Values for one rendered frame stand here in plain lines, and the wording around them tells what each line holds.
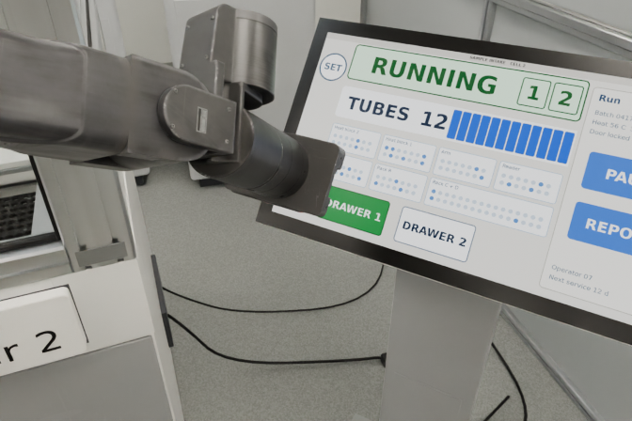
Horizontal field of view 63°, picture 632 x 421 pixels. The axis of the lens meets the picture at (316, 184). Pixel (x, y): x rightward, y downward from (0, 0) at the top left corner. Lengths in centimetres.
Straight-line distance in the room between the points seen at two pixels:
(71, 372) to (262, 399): 93
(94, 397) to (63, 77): 69
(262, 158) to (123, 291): 43
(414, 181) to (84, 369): 55
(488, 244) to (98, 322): 53
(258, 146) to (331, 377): 142
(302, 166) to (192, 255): 178
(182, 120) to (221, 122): 3
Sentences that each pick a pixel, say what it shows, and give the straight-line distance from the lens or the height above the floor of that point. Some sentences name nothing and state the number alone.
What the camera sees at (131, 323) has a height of 83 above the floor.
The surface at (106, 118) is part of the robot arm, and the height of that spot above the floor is 128.
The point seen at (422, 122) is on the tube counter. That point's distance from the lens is 69.
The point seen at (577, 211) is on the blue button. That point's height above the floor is 106.
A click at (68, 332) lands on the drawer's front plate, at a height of 86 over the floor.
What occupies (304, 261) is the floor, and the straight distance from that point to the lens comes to 212.
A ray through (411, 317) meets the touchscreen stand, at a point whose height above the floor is 77.
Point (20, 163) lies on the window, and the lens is 68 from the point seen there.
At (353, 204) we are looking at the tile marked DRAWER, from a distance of 69.
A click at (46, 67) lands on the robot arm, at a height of 131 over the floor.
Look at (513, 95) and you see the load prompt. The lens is 69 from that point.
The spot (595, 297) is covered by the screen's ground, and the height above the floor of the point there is 99.
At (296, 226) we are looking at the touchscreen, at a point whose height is 97.
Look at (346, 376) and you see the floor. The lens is 176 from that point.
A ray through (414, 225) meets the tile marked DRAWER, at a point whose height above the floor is 101.
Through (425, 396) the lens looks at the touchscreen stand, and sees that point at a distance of 101.
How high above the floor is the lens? 141
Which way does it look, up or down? 33 degrees down
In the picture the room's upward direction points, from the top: straight up
